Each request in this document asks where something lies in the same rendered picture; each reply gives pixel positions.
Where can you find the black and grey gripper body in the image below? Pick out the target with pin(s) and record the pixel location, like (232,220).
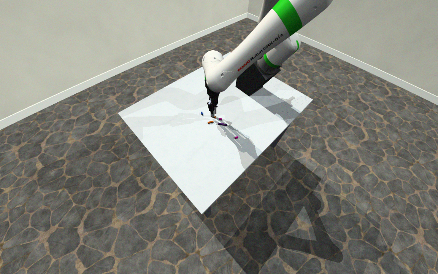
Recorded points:
(212,95)

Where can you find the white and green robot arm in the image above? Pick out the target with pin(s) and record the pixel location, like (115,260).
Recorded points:
(271,43)

